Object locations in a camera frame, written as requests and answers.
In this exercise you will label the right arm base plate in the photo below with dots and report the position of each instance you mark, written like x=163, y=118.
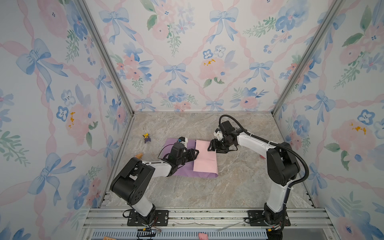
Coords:
x=261, y=218

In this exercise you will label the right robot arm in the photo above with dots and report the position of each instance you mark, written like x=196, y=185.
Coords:
x=285, y=167

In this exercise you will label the yellow purple toy figure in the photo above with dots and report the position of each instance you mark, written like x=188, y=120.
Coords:
x=146, y=138

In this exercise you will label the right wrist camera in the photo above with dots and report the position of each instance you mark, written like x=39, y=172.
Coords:
x=218, y=134

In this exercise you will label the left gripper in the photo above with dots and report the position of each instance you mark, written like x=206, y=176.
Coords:
x=192, y=153

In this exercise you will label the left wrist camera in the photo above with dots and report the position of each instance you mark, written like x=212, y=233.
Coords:
x=183, y=140

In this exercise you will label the aluminium rail frame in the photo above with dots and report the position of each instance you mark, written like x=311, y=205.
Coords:
x=218, y=224

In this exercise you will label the purple wrapping paper sheet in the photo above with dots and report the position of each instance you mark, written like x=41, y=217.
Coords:
x=205, y=166

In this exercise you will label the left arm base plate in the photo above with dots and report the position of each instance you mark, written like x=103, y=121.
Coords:
x=157, y=218

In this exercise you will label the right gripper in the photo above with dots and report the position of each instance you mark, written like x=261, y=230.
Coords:
x=213, y=145

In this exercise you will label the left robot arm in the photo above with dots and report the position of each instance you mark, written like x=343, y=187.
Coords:
x=132, y=181

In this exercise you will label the pink object on rail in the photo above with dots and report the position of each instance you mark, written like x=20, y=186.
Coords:
x=203, y=236

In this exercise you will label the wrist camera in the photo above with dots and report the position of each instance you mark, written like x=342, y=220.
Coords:
x=183, y=140
x=218, y=134

